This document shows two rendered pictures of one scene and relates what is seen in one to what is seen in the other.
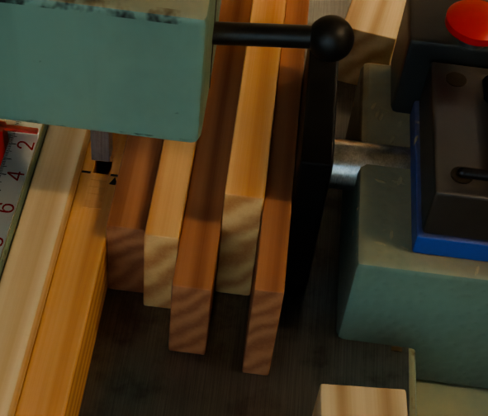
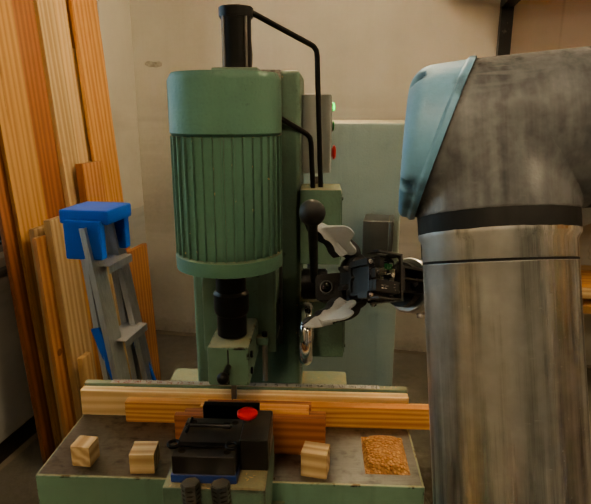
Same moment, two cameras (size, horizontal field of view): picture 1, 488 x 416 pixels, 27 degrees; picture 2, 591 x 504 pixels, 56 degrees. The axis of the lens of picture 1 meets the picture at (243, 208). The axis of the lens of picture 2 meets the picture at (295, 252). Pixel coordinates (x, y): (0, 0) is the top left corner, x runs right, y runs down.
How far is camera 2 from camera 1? 0.96 m
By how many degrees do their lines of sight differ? 81
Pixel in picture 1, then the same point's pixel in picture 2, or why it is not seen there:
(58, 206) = (214, 392)
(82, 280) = (195, 402)
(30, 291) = (187, 391)
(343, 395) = (154, 444)
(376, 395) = (152, 449)
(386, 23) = (309, 450)
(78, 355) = (173, 404)
